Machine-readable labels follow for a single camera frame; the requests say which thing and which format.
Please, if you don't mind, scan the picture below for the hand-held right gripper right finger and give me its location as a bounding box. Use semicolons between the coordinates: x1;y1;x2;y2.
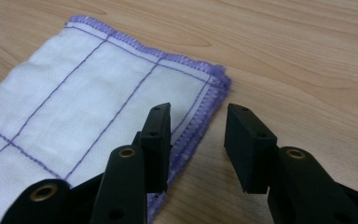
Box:
223;103;279;195

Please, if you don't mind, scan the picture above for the white cloth with purple edging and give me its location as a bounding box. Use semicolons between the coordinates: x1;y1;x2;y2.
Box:
0;14;233;224

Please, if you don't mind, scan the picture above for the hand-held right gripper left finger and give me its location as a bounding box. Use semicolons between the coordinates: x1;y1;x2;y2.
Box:
131;102;172;194

